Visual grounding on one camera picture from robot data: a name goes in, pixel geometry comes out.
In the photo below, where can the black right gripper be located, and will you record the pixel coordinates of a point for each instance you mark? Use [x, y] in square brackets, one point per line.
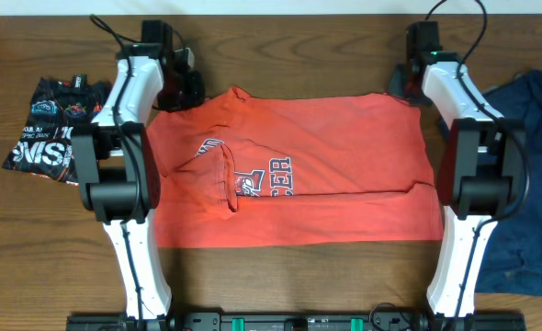
[394, 86]

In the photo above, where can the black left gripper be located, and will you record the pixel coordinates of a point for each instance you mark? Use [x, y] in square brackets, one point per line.
[196, 97]

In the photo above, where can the orange printed t-shirt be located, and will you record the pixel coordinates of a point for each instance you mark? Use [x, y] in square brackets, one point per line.
[242, 171]

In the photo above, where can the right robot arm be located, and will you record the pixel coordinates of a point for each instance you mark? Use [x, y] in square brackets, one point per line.
[484, 175]

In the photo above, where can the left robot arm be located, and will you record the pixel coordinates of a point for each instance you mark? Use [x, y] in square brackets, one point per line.
[117, 173]

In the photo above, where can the folded black printed t-shirt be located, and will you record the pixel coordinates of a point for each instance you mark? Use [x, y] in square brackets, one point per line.
[57, 106]

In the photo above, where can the dark blue denim garment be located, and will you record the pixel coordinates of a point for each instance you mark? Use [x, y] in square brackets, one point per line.
[512, 262]

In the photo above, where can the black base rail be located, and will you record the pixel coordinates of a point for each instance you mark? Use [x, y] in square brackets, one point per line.
[384, 317]

